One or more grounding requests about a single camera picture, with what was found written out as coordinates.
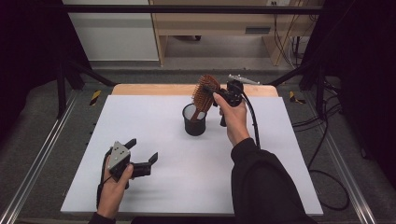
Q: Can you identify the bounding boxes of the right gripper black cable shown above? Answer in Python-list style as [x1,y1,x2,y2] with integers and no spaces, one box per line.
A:
[239,90,262,149]

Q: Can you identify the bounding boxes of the yellow black hazard tape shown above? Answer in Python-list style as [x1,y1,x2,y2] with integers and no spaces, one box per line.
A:
[289,91,306,105]
[89,90,103,106]

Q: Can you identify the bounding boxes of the wooden paddle hairbrush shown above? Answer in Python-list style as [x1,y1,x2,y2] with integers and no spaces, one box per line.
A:
[190,74,221,122]

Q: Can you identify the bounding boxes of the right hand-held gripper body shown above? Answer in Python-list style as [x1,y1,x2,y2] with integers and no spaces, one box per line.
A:
[217,74,262,128]

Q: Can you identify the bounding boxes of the black mesh pen holder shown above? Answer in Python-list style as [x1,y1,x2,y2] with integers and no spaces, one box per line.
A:
[181,103,208,137]

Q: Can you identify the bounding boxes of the grey desk label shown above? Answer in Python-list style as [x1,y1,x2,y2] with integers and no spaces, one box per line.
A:
[244,26,272,35]

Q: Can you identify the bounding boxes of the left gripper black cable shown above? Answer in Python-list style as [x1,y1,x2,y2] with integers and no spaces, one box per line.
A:
[95,148,114,210]

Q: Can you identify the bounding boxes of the light wooden office desk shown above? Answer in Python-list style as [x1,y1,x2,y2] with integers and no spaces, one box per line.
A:
[148,0,325,67]

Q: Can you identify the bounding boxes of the person's right hand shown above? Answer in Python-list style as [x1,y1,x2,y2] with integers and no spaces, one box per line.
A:
[212,91,251,147]

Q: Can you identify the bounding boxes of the black floor cables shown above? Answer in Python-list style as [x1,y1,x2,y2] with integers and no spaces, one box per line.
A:
[291,77,352,213]

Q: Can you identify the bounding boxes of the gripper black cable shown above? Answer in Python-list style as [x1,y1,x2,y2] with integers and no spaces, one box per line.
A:
[95,148,114,210]
[239,90,262,149]

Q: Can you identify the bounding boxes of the black frame stand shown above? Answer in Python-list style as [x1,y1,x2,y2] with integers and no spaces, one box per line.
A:
[268,60,327,119]
[55,58,117,119]

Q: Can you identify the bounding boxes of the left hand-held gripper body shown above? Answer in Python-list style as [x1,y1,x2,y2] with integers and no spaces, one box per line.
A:
[106,140,153,189]

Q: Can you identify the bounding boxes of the black cables under desk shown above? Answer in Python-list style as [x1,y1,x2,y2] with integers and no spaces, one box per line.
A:
[273,13,302,69]

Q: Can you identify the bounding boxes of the aluminium floor rail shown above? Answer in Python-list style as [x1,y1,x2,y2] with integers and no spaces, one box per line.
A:
[0,92,79,224]
[322,133,378,224]

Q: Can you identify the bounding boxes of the black horizontal frame bar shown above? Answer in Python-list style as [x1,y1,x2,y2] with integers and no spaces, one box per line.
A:
[61,4,325,15]

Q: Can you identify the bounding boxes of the person's left hand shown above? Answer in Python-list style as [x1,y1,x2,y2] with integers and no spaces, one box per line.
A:
[96,155,135,220]

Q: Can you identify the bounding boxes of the black curtain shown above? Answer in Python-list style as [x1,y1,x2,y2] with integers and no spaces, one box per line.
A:
[0,0,92,132]
[300,0,396,180]

